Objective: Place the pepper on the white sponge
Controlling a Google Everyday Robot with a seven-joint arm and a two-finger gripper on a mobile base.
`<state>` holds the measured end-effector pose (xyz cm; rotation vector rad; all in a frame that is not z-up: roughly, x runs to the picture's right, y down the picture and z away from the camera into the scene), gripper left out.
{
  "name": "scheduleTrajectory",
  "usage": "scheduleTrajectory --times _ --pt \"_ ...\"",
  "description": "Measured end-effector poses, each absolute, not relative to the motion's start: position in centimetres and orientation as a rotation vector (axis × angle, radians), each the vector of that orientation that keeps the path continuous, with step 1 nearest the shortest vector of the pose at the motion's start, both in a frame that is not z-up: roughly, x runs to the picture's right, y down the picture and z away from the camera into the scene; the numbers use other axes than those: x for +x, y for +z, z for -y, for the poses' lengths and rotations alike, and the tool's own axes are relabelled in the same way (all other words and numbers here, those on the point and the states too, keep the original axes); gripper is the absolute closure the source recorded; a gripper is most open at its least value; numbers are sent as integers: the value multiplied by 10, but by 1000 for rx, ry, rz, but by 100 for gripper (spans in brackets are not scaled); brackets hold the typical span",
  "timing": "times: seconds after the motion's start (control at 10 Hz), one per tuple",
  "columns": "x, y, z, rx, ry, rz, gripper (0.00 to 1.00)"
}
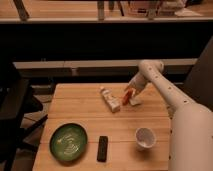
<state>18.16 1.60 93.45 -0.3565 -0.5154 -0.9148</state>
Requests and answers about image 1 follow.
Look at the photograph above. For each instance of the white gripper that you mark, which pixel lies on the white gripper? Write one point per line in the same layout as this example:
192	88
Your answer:
137	83

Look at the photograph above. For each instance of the orange red pepper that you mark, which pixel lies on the orange red pepper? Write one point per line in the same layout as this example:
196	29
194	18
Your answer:
127	96

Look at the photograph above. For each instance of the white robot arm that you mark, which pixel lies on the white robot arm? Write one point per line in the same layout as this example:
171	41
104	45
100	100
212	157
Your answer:
191	135

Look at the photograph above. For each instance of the white sponge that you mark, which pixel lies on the white sponge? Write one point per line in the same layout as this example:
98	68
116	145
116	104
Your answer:
134	101

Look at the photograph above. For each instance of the white tube bottle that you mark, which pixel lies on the white tube bottle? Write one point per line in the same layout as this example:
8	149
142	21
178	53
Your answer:
111	101

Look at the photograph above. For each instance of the white paper cup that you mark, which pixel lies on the white paper cup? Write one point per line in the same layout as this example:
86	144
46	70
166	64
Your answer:
145	138

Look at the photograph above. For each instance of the dark chair back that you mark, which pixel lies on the dark chair back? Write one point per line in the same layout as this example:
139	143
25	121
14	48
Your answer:
199	82

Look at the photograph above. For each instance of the black remote control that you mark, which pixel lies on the black remote control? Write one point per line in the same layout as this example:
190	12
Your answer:
102	149

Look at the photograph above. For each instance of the green plate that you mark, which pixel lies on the green plate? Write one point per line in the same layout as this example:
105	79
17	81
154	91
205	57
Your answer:
68	142

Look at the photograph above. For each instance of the black office chair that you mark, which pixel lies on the black office chair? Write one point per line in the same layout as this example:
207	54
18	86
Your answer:
16	99

